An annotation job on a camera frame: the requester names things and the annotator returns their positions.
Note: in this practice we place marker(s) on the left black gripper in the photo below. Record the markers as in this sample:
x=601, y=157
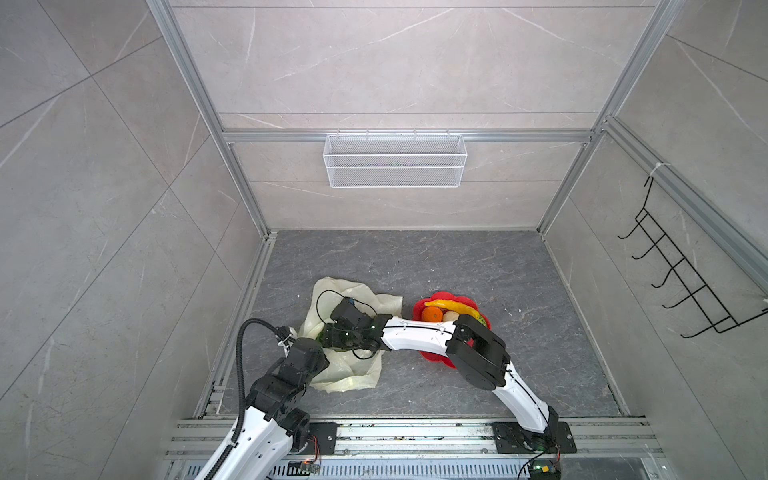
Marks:
x=322, y=362

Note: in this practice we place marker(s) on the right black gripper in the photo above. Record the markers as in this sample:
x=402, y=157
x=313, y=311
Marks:
x=330, y=337

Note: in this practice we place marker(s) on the yellowish plastic bag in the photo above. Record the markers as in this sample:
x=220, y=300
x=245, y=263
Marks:
x=345, y=372

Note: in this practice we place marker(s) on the orange fake fruit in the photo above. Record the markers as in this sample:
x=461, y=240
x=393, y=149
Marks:
x=432, y=314

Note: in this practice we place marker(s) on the beige fake potato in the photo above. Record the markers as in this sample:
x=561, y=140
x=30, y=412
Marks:
x=450, y=316

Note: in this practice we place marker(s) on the yellow fake banana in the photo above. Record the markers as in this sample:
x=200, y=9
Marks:
x=452, y=305

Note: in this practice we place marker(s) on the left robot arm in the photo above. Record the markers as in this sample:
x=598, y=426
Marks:
x=269, y=426

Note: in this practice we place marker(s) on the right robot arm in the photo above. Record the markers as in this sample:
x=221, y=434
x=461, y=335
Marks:
x=476, y=352

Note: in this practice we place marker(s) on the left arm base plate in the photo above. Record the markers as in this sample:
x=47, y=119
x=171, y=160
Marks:
x=323, y=437

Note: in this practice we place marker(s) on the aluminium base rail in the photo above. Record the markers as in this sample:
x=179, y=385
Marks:
x=624, y=437

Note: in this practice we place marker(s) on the white wire mesh basket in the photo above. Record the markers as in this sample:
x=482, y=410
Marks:
x=394, y=160

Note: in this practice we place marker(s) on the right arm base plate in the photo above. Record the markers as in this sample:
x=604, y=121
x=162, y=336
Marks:
x=510, y=438

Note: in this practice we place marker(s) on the black wire hook rack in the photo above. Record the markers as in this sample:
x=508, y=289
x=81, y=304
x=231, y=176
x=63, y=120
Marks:
x=678, y=266

